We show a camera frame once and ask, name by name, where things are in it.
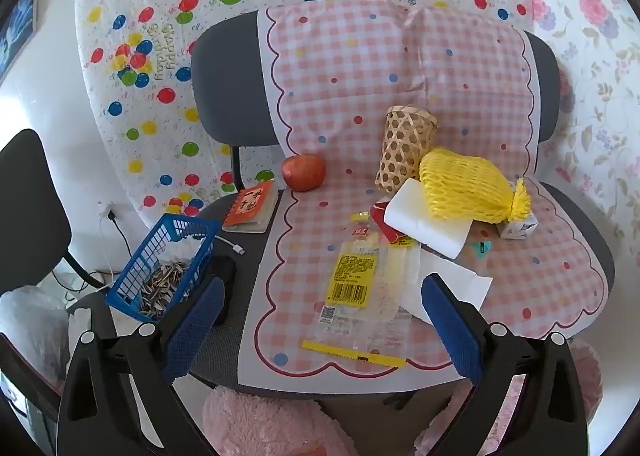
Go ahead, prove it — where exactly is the black cable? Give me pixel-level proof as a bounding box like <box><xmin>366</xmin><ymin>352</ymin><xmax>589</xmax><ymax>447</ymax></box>
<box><xmin>109</xmin><ymin>213</ymin><xmax>132</xmax><ymax>262</ymax></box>

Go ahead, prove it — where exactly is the orange cover notebook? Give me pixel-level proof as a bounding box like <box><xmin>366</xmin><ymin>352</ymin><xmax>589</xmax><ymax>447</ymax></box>
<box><xmin>221</xmin><ymin>180</ymin><xmax>281</xmax><ymax>234</ymax></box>

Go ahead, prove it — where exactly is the pile of sunflower seeds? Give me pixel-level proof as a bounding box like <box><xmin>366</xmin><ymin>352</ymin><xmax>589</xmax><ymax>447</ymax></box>
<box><xmin>137</xmin><ymin>260</ymin><xmax>201</xmax><ymax>319</ymax></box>

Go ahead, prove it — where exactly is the pink checkered sheet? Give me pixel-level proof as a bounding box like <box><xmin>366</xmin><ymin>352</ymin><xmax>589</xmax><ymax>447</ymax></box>
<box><xmin>239</xmin><ymin>0</ymin><xmax>601</xmax><ymax>382</ymax></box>

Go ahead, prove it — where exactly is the woven bamboo basket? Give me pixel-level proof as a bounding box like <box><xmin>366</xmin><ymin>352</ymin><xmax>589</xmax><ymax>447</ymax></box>
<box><xmin>375</xmin><ymin>106</ymin><xmax>438</xmax><ymax>194</ymax></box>

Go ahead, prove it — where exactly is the yellow foam net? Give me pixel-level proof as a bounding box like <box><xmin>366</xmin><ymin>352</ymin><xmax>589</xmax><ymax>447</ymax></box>
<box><xmin>419</xmin><ymin>146</ymin><xmax>531</xmax><ymax>224</ymax></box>

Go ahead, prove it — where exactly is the yellow plastic strip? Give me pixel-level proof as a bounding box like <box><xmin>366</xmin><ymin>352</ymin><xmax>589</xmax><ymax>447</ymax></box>
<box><xmin>301</xmin><ymin>341</ymin><xmax>407</xmax><ymax>368</ymax></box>

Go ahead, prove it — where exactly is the red packet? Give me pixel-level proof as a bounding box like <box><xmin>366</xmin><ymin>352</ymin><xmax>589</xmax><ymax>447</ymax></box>
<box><xmin>369</xmin><ymin>201</ymin><xmax>413</xmax><ymax>244</ymax></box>

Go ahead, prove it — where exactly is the black chair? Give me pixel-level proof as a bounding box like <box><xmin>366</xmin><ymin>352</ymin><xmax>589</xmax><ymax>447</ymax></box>
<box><xmin>0</xmin><ymin>128</ymin><xmax>106</xmax><ymax>297</ymax></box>

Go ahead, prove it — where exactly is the blue plastic basket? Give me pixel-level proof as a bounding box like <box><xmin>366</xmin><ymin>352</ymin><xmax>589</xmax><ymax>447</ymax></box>
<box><xmin>105</xmin><ymin>214</ymin><xmax>223</xmax><ymax>322</ymax></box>

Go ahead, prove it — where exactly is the grey office chair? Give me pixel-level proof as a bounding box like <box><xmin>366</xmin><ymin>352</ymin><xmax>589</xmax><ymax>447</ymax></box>
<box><xmin>67</xmin><ymin>11</ymin><xmax>616</xmax><ymax>407</ymax></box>

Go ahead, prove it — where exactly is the white usb cable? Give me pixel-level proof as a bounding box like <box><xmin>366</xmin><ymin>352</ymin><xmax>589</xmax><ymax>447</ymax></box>
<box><xmin>214</xmin><ymin>234</ymin><xmax>246</xmax><ymax>256</ymax></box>

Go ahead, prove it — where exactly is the small carton box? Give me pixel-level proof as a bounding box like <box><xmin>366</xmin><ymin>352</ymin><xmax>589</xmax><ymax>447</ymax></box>
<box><xmin>497</xmin><ymin>213</ymin><xmax>540</xmax><ymax>241</ymax></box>

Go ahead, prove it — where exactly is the red apple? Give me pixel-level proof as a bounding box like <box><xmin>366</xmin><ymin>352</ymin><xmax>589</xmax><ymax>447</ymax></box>
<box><xmin>281</xmin><ymin>154</ymin><xmax>327</xmax><ymax>193</ymax></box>

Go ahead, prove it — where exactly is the wall poster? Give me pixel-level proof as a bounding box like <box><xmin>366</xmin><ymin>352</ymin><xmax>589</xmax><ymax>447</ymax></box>
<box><xmin>0</xmin><ymin>0</ymin><xmax>41</xmax><ymax>77</ymax></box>

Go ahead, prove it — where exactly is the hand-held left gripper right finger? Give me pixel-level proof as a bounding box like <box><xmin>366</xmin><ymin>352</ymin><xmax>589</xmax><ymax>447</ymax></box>
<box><xmin>421</xmin><ymin>272</ymin><xmax>601</xmax><ymax>456</ymax></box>

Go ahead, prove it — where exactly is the white plastic bag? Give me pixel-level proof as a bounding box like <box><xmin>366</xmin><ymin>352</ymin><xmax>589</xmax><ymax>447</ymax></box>
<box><xmin>0</xmin><ymin>286</ymin><xmax>71</xmax><ymax>387</ymax></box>

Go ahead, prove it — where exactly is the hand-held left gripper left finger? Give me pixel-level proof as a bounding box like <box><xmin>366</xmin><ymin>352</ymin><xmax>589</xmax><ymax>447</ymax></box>
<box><xmin>56</xmin><ymin>275</ymin><xmax>226</xmax><ymax>456</ymax></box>

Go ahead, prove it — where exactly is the floral print cloth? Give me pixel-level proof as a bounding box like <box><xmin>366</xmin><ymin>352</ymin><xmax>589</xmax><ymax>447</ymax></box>
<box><xmin>520</xmin><ymin>0</ymin><xmax>640</xmax><ymax>297</ymax></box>

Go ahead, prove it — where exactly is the white foam block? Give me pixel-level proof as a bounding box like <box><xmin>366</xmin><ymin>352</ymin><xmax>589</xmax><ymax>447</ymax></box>
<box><xmin>382</xmin><ymin>178</ymin><xmax>476</xmax><ymax>259</ymax></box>

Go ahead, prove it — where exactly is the white paper napkin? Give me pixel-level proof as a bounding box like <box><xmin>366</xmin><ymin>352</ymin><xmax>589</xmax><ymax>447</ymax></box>
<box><xmin>400</xmin><ymin>251</ymin><xmax>493</xmax><ymax>324</ymax></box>

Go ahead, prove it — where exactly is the clear wrapper with yellow label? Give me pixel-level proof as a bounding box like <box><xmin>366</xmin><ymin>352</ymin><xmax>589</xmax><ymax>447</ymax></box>
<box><xmin>305</xmin><ymin>228</ymin><xmax>426</xmax><ymax>352</ymax></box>

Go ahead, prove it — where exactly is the balloon print cloth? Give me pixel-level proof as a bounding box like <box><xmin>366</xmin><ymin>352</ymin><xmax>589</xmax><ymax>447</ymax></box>
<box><xmin>75</xmin><ymin>0</ymin><xmax>531</xmax><ymax>217</ymax></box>

